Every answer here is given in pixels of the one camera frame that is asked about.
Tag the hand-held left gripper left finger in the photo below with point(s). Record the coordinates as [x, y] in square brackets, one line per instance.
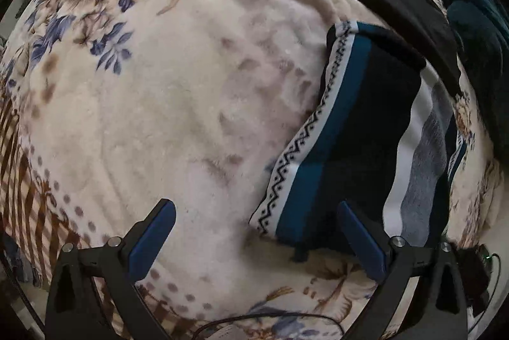
[153, 240]

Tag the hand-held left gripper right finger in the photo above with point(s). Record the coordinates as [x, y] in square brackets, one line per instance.
[364, 244]

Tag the navy teal white patterned sweater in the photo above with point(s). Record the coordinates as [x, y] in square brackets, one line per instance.
[358, 125]

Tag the floral fleece blanket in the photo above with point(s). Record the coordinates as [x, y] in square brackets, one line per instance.
[159, 105]

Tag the black folded cloth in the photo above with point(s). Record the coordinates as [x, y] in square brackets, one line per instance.
[405, 5]

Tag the dark teal fleece blanket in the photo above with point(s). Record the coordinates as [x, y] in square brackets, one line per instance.
[477, 25]

